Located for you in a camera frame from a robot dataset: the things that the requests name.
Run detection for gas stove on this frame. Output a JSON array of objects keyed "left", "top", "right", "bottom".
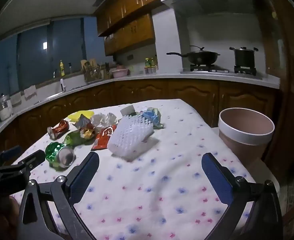
[{"left": 180, "top": 64, "right": 262, "bottom": 77}]

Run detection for red candy packet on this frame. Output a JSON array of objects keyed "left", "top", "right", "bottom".
[{"left": 47, "top": 119, "right": 70, "bottom": 140}]

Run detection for silver foil wrapper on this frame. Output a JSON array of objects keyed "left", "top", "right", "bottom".
[{"left": 74, "top": 114, "right": 94, "bottom": 130}]

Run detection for green flattened packet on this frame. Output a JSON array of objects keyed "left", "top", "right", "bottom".
[{"left": 63, "top": 129, "right": 86, "bottom": 147}]

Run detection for kitchen window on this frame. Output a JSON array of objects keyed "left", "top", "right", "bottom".
[{"left": 0, "top": 17, "right": 105, "bottom": 105}]

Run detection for crumpled blue wrapper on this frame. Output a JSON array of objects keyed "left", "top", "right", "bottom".
[{"left": 139, "top": 107, "right": 164, "bottom": 130}]

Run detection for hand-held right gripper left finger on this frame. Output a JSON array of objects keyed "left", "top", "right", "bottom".
[{"left": 17, "top": 151, "right": 100, "bottom": 240}]

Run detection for wooden base cabinets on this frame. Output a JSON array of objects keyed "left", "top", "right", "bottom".
[{"left": 0, "top": 77, "right": 280, "bottom": 155}]

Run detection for dish rack with boards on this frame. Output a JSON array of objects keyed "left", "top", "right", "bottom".
[{"left": 81, "top": 59, "right": 105, "bottom": 83}]

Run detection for wooden wall cabinets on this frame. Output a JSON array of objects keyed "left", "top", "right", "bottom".
[{"left": 95, "top": 0, "right": 210, "bottom": 57}]

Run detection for floral white tablecloth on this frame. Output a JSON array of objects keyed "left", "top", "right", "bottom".
[{"left": 11, "top": 99, "right": 256, "bottom": 240}]

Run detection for white kitchen countertop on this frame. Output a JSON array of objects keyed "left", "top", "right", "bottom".
[{"left": 0, "top": 71, "right": 280, "bottom": 143}]

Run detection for black wok with lid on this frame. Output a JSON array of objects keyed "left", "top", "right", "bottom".
[{"left": 166, "top": 45, "right": 221, "bottom": 65}]

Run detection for wooden glass door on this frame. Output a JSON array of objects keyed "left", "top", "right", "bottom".
[{"left": 259, "top": 0, "right": 294, "bottom": 180}]

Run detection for pink bin with white rim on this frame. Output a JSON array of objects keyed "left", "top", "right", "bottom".
[{"left": 218, "top": 107, "right": 275, "bottom": 167}]

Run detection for pink basin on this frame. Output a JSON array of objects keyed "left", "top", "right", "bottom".
[{"left": 111, "top": 66, "right": 129, "bottom": 78}]

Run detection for red orange snack packet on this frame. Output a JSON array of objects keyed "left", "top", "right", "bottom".
[{"left": 91, "top": 124, "right": 117, "bottom": 151}]

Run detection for crushed green can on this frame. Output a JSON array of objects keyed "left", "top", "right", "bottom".
[{"left": 45, "top": 142, "right": 75, "bottom": 168}]

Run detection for yellow sponge cloth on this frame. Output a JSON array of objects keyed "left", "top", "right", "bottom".
[{"left": 67, "top": 110, "right": 95, "bottom": 123}]

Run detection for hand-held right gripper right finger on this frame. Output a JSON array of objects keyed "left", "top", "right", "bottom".
[{"left": 201, "top": 152, "right": 284, "bottom": 240}]

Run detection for gold red drink pouch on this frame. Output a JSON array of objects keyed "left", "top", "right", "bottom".
[{"left": 80, "top": 127, "right": 96, "bottom": 139}]

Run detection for black stock pot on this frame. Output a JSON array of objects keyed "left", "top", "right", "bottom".
[{"left": 229, "top": 46, "right": 259, "bottom": 67}]

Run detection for white storage jar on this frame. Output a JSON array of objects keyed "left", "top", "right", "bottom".
[{"left": 0, "top": 94, "right": 12, "bottom": 122}]

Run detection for small grey box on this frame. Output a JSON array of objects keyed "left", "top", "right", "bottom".
[{"left": 120, "top": 104, "right": 136, "bottom": 116}]

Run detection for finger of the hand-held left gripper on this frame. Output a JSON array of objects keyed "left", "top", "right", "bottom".
[
  {"left": 11, "top": 149, "right": 46, "bottom": 178},
  {"left": 0, "top": 145, "right": 21, "bottom": 166}
]

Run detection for white foam fruit net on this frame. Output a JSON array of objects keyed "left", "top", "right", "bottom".
[{"left": 107, "top": 114, "right": 154, "bottom": 160}]

